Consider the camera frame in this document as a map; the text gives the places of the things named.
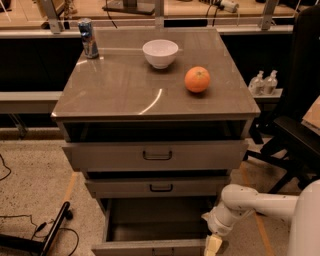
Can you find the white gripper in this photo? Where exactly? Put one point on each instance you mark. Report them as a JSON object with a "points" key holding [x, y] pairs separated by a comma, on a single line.
{"points": [[214, 224]]}

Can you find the grey bottom drawer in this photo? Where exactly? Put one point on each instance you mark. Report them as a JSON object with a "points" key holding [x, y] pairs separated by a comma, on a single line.
{"points": [[160, 226]]}

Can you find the grey drawer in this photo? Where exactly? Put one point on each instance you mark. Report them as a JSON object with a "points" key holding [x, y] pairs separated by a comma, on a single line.
{"points": [[160, 226], [156, 156], [156, 187]]}

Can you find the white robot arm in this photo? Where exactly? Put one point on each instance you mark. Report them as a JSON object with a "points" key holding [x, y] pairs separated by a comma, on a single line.
{"points": [[238, 202]]}

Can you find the grey middle drawer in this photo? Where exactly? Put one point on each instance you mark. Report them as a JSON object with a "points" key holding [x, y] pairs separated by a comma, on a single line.
{"points": [[156, 187]]}

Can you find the grey top drawer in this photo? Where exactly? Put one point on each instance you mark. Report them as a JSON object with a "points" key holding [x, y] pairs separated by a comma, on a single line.
{"points": [[156, 156]]}

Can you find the grey drawer cabinet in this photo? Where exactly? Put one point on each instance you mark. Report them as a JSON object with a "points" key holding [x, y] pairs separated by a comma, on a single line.
{"points": [[120, 97]]}

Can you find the black office chair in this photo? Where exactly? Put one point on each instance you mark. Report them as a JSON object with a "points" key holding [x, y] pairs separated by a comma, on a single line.
{"points": [[293, 146]]}

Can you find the grey side shelf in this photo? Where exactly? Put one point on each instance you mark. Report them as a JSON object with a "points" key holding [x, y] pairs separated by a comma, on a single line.
{"points": [[268, 99]]}

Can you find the orange fruit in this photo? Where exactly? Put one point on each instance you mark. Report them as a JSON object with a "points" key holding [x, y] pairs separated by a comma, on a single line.
{"points": [[197, 79]]}

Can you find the right clear pump bottle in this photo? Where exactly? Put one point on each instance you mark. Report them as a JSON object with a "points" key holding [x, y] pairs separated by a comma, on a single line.
{"points": [[270, 83]]}

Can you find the white bowl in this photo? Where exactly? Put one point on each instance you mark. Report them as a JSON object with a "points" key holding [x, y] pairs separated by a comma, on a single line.
{"points": [[160, 53]]}

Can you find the blue silver drink can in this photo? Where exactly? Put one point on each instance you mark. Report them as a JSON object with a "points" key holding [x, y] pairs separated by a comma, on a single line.
{"points": [[88, 38]]}

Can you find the grey metal bench rail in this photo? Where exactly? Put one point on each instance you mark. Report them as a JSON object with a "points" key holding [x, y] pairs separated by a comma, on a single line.
{"points": [[28, 102]]}

